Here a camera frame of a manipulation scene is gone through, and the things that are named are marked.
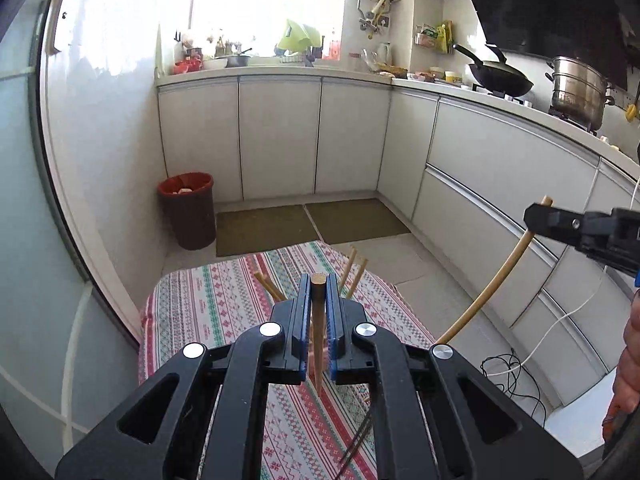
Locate olive floor mat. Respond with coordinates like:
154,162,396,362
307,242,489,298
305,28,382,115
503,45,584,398
305,198,412,243
215,205,321,257

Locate bright window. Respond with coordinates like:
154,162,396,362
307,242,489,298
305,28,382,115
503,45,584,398
100,0,351,61

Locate wooden chopstick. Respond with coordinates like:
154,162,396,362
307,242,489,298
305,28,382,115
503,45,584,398
347,257,369,298
253,271,281,303
310,272,327,393
437,196,553,346
261,276,287,302
339,246,358,296

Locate wall spice rack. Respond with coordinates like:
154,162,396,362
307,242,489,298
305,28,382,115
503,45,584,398
412,20,453,55

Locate glass sliding door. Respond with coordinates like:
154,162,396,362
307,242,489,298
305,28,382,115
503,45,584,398
0,0,151,476

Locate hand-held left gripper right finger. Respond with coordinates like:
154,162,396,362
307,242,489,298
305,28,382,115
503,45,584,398
325,274,583,480

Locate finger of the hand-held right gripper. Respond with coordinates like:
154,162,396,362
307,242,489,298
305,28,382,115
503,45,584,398
523,202,591,251

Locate black wok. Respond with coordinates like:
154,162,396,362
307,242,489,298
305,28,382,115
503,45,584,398
452,43,535,98

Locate patterned striped tablecloth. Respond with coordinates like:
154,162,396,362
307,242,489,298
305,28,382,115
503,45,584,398
137,240,436,480

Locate person's right forearm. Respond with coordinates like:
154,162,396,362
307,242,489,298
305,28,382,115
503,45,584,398
602,290,640,443

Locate white power cable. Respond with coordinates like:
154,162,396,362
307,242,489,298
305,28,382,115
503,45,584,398
482,170,640,378

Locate metal door handle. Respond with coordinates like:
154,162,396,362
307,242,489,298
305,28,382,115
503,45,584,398
44,0,93,56

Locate red trash bin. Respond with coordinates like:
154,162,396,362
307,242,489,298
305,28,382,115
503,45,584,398
157,172,217,251

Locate white kitchen countertop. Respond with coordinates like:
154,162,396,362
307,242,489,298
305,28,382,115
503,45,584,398
155,62,640,176

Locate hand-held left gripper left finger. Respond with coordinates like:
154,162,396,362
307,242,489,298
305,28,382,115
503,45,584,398
55,272,313,480

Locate white kitchen cabinets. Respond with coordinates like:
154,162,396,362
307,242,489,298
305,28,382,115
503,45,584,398
156,72,640,411

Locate stainless steel steamer pot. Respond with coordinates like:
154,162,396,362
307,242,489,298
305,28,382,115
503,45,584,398
545,56,616,131

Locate black cable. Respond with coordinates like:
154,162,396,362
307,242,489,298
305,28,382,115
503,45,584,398
480,352,548,418

